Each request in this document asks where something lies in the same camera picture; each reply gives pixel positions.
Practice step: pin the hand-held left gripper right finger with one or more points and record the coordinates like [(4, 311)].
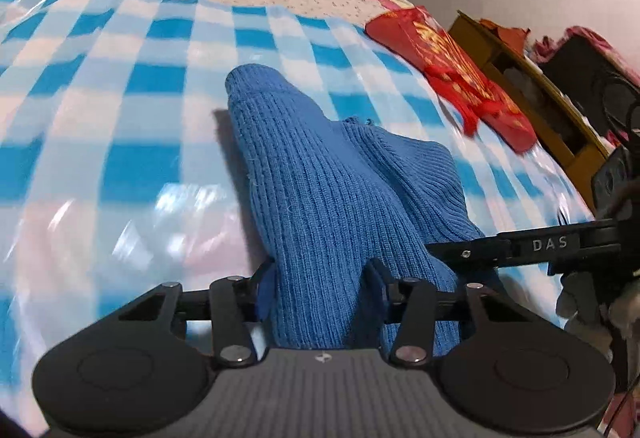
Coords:
[(372, 280)]

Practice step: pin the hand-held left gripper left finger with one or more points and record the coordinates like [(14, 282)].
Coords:
[(265, 298)]

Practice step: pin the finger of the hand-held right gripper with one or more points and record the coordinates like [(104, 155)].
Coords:
[(465, 254)]

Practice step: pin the blue knit sweater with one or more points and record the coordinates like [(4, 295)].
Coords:
[(320, 198)]

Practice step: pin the person's right hand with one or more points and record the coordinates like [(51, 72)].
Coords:
[(580, 308)]

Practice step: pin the wooden bedside cabinet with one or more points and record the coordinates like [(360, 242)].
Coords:
[(540, 98)]

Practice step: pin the black speaker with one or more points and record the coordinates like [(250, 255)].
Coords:
[(585, 73)]

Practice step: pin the red bag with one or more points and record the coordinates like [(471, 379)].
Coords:
[(450, 63)]

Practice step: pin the red cloth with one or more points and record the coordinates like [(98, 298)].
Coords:
[(585, 35)]

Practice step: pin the blue white checkered sheet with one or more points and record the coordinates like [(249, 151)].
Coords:
[(125, 118)]

